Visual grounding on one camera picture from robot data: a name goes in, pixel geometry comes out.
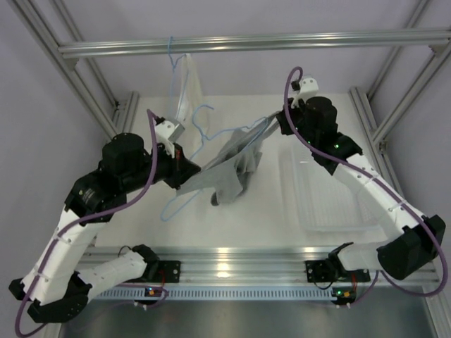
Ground aluminium hanging rail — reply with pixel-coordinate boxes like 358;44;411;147
58;27;450;60

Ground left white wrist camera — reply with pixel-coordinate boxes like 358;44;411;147
155;117;185;158

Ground purple cable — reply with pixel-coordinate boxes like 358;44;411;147
283;66;447;299
13;108;166;337

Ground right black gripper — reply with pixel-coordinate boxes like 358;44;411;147
277;96;318;146

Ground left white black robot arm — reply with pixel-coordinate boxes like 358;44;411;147
9;133;201;324

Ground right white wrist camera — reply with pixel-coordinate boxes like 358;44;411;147
291;75;319;108

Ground grey tank top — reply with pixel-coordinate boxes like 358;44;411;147
177;114;279;206

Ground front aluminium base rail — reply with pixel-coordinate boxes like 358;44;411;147
80;246;438;286

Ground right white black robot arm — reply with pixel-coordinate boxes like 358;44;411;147
276;96;447;280

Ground clear plastic basket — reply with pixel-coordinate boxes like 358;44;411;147
278;141;381;234

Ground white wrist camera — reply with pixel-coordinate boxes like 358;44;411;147
291;75;319;108
155;117;185;158

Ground blue wire hanger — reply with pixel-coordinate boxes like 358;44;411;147
160;104;267;222
166;36;187;118

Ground right aluminium frame struts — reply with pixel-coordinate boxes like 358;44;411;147
348;0;451;156

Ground white slotted cable duct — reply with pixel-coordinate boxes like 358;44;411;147
96;286;337;301

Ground aluminium frame struts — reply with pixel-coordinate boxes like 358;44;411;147
348;0;451;156
8;1;140;139

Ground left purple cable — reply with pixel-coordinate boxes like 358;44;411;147
13;108;166;337

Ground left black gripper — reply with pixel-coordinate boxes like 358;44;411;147
120;139;200;194

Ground left aluminium frame struts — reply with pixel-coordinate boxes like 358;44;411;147
8;1;140;139

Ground white tank top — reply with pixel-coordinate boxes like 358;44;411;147
176;54;204;124

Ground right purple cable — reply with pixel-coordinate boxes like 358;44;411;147
283;66;447;299

